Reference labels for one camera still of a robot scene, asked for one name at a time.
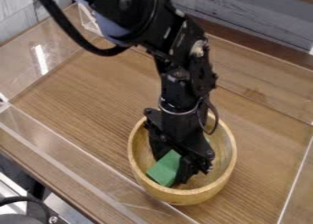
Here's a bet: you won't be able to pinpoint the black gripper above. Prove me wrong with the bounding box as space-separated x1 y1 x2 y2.
142 101 221 185

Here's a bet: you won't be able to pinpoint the green rectangular block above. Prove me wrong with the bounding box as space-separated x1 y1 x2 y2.
146 150 181 187

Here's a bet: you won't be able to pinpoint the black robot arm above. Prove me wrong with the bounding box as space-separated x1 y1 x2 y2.
38 0 218 187

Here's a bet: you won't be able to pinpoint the wooden brown bowl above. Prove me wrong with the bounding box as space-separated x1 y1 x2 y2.
127 117 237 206

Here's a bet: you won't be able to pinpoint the clear acrylic enclosure walls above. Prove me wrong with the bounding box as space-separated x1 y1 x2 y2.
0 0 313 224

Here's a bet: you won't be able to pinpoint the black table mount bracket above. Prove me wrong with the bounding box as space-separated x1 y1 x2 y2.
26 186 70 224

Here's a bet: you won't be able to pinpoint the black cable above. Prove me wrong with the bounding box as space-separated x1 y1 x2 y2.
0 196 50 224

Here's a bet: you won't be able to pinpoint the clear acrylic corner bracket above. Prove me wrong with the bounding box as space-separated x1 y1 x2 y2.
78 4 103 36

